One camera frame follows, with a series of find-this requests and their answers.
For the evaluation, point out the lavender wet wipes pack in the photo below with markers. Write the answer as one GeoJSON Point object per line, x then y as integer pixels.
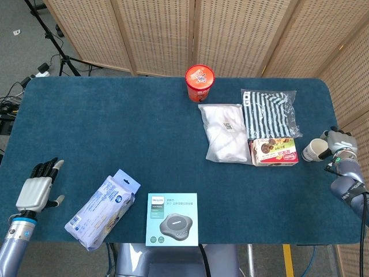
{"type": "Point", "coordinates": [101, 207]}

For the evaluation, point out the white cloth package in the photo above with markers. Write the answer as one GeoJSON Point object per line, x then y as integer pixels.
{"type": "Point", "coordinates": [225, 135]}

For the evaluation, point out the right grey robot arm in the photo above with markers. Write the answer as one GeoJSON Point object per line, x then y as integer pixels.
{"type": "Point", "coordinates": [350, 184]}

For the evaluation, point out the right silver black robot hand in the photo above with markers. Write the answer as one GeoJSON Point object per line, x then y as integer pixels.
{"type": "Point", "coordinates": [343, 141]}

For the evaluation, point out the teal speaker product box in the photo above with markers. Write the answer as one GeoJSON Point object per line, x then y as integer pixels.
{"type": "Point", "coordinates": [172, 219]}

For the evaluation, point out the black tripod stand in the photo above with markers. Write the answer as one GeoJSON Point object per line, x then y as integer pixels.
{"type": "Point", "coordinates": [53, 40]}

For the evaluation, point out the small white floor scrap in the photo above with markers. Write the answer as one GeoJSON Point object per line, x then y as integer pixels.
{"type": "Point", "coordinates": [16, 32]}

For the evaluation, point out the yellow strip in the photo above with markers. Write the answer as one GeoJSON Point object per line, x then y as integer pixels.
{"type": "Point", "coordinates": [288, 259]}

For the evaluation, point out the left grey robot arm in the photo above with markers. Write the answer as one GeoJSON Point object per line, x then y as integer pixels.
{"type": "Point", "coordinates": [14, 248]}

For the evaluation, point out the white power strip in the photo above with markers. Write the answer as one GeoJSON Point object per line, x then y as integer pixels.
{"type": "Point", "coordinates": [40, 73]}

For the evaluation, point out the small white paper cup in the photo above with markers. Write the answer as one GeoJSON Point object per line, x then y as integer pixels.
{"type": "Point", "coordinates": [312, 150]}

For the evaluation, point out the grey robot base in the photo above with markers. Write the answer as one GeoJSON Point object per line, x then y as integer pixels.
{"type": "Point", "coordinates": [173, 262]}

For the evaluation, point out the blue table mat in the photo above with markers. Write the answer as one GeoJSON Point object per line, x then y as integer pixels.
{"type": "Point", "coordinates": [115, 130]}

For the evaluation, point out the wooden woven folding screen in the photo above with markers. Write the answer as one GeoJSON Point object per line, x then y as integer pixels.
{"type": "Point", "coordinates": [236, 34]}

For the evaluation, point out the striped garment in plastic bag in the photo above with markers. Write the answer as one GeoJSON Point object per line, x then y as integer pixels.
{"type": "Point", "coordinates": [268, 115]}

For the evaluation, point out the red cookie box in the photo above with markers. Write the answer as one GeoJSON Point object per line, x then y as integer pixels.
{"type": "Point", "coordinates": [274, 153]}

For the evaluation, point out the red round snack tub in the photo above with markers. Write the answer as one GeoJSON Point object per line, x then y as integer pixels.
{"type": "Point", "coordinates": [199, 79]}

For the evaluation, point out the metal table leg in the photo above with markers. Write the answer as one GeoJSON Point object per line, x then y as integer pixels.
{"type": "Point", "coordinates": [250, 259]}

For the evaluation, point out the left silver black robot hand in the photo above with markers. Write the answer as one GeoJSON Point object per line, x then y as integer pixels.
{"type": "Point", "coordinates": [34, 193]}

